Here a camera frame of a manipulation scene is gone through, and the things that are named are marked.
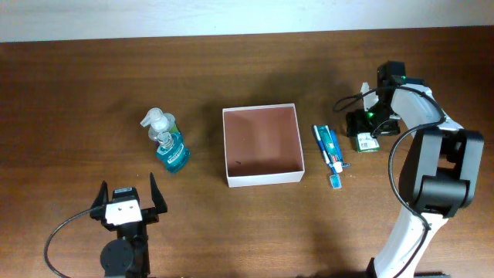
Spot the black cable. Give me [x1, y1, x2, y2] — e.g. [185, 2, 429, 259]
[43, 206, 106, 278]
[333, 85, 447, 248]

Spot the blue mouthwash bottle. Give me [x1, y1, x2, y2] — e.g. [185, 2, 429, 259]
[156, 132, 191, 173]

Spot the green Dettol soap bar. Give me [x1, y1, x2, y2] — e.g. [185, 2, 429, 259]
[356, 133, 380, 153]

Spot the clear pump soap bottle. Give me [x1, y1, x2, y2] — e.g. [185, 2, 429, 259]
[140, 107, 180, 141]

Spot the blue disposable razor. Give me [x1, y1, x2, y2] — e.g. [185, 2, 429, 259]
[330, 130, 350, 168]

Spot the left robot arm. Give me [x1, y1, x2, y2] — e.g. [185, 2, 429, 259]
[90, 175, 167, 278]

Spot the blue white toothbrush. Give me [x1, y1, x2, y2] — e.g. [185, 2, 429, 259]
[313, 125, 342, 189]

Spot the toothpaste tube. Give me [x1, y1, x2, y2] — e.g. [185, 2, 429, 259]
[317, 125, 343, 174]

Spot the white cardboard box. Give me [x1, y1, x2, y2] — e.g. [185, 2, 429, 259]
[222, 103, 305, 188]

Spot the right black cable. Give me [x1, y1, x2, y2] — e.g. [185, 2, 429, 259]
[333, 85, 447, 248]

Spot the left black cable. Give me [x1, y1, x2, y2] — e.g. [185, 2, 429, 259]
[43, 206, 106, 278]

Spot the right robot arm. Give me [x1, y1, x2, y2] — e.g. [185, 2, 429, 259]
[346, 61, 484, 277]

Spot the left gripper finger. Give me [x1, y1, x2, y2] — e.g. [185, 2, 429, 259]
[90, 181, 109, 220]
[150, 172, 167, 214]

